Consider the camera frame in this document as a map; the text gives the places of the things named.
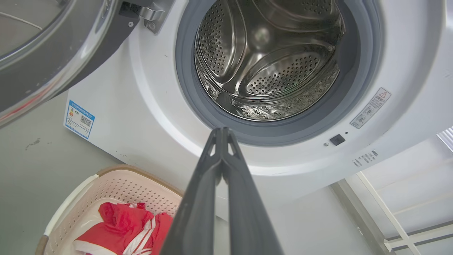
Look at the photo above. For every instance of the small text sticker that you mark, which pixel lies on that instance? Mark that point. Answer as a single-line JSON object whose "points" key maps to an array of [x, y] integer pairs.
{"points": [[364, 158]]}

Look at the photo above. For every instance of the plain red garment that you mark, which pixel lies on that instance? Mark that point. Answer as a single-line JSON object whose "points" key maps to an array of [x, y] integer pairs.
{"points": [[120, 221]]}

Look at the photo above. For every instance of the metal door hinge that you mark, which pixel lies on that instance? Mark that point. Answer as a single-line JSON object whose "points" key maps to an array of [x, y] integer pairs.
{"points": [[152, 14]]}

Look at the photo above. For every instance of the blue energy label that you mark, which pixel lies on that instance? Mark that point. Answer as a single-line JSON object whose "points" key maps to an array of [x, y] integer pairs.
{"points": [[78, 119]]}

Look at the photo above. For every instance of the white front-load washing machine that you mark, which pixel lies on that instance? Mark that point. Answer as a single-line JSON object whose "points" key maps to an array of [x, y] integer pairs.
{"points": [[141, 124]]}

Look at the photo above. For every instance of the cream perforated laundry basket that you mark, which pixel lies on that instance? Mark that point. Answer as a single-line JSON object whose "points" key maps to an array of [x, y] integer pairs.
{"points": [[134, 184]]}

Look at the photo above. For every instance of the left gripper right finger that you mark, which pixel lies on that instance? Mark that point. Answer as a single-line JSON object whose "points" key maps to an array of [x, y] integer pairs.
{"points": [[247, 226]]}

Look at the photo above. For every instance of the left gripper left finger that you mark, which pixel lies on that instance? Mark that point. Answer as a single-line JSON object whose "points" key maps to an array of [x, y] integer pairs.
{"points": [[194, 226]]}

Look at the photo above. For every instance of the white metal frame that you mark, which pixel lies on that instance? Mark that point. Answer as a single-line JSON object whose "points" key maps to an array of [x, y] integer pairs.
{"points": [[417, 239]]}

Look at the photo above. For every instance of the grey rubber door gasket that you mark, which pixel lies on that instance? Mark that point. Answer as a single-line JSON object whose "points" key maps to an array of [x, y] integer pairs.
{"points": [[269, 136]]}

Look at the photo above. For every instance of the black door latch socket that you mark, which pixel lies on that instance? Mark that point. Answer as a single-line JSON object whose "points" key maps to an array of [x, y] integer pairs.
{"points": [[337, 140]]}

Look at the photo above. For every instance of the grey warning sticker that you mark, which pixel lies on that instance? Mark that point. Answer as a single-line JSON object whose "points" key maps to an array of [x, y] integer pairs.
{"points": [[370, 108]]}

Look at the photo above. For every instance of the red garment with white stripes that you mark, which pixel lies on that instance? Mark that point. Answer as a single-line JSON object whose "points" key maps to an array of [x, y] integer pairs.
{"points": [[161, 230]]}

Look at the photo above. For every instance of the black glass washer door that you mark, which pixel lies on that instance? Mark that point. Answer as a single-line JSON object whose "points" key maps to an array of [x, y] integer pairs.
{"points": [[88, 53]]}

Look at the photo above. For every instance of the perforated steel drum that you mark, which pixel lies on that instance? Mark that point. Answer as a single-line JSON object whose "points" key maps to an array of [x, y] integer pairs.
{"points": [[276, 71]]}

